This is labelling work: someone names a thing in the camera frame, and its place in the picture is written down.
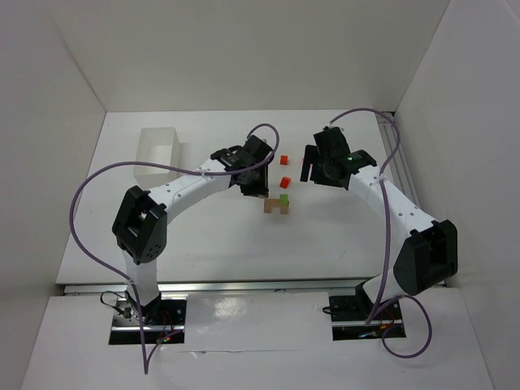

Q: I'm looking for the green cube block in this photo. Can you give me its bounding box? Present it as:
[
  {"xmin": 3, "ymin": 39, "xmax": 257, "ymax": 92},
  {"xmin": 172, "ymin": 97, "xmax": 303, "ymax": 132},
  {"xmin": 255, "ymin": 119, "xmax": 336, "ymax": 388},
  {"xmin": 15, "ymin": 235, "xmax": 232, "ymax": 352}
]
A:
[{"xmin": 279, "ymin": 193, "xmax": 289, "ymax": 206}]

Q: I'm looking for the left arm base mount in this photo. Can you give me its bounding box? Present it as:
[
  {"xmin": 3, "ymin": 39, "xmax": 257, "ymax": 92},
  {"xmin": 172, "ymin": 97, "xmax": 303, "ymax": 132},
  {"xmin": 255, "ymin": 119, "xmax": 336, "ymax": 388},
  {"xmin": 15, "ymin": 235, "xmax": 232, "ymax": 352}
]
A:
[{"xmin": 100, "ymin": 291, "xmax": 187, "ymax": 345}]

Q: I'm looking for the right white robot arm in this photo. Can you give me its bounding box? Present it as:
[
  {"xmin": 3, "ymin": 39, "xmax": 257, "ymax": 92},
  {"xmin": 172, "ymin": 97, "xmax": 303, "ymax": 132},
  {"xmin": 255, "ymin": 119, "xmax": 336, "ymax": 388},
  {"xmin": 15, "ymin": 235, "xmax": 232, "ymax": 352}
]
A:
[{"xmin": 301, "ymin": 127, "xmax": 458, "ymax": 309}]

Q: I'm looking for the front aluminium rail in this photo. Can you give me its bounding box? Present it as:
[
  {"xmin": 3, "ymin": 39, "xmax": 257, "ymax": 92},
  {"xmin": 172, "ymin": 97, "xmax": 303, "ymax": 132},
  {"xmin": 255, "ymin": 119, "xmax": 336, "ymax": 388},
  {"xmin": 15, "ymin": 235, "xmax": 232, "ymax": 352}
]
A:
[{"xmin": 63, "ymin": 278, "xmax": 365, "ymax": 296}]

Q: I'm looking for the long natural wood plank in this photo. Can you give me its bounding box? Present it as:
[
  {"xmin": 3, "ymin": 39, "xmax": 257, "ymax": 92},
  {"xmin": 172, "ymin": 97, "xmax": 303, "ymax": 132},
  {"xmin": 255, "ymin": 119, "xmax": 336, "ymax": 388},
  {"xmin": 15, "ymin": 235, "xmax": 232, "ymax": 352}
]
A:
[{"xmin": 264, "ymin": 198, "xmax": 280, "ymax": 208}]

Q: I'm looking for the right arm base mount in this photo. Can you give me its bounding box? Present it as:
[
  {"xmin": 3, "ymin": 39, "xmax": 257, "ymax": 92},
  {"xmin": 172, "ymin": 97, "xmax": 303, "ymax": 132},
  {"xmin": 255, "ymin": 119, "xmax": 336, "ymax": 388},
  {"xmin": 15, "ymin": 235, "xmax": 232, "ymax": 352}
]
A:
[{"xmin": 322, "ymin": 295, "xmax": 406, "ymax": 341}]

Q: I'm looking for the white perforated plastic box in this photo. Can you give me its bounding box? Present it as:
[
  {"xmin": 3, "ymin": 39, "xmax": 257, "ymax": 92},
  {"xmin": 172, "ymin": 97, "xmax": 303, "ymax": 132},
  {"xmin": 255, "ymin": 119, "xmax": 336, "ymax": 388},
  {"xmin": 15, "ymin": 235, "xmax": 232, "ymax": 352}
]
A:
[{"xmin": 133, "ymin": 128, "xmax": 181, "ymax": 189}]

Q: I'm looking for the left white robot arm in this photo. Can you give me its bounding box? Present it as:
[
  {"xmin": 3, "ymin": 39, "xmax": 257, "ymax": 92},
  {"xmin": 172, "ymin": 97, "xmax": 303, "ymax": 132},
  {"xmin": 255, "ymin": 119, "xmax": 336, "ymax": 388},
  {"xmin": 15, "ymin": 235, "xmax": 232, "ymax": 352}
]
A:
[{"xmin": 112, "ymin": 135, "xmax": 273, "ymax": 323}]

